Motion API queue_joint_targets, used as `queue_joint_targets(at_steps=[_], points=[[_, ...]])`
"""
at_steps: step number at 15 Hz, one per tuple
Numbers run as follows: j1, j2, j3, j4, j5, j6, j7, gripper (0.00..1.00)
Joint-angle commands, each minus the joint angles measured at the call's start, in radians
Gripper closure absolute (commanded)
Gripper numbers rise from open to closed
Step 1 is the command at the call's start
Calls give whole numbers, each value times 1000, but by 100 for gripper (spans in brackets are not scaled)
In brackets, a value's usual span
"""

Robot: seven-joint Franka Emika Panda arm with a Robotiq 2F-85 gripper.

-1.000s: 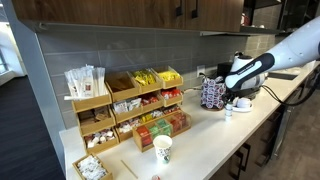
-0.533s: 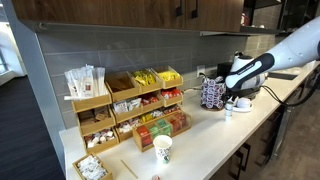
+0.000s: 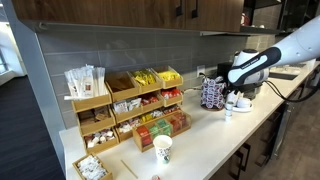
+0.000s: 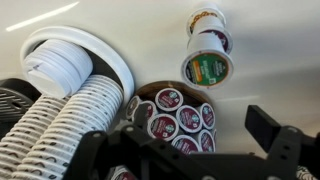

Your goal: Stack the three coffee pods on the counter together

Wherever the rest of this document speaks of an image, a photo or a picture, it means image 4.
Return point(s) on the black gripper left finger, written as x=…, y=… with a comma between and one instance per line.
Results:
x=133, y=156

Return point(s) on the maroon lid coffee pod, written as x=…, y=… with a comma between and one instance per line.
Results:
x=205, y=140
x=185, y=145
x=163, y=126
x=132, y=106
x=152, y=110
x=208, y=25
x=188, y=118
x=169, y=99
x=121, y=174
x=206, y=115

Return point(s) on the black coffee machine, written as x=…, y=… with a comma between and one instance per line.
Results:
x=16, y=100

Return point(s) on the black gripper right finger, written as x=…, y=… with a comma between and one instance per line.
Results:
x=286, y=150

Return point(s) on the stack of white lids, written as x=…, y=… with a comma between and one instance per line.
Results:
x=56, y=66

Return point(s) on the white round tray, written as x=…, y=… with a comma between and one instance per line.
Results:
x=100, y=43

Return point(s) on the tall stack paper cups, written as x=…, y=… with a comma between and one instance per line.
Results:
x=30, y=126
x=90, y=103

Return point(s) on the patterned paper cup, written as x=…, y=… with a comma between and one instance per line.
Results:
x=305, y=174

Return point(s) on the brown lid coffee pod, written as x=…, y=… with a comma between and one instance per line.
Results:
x=200, y=16

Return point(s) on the green lid coffee pod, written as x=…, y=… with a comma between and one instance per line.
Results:
x=206, y=70

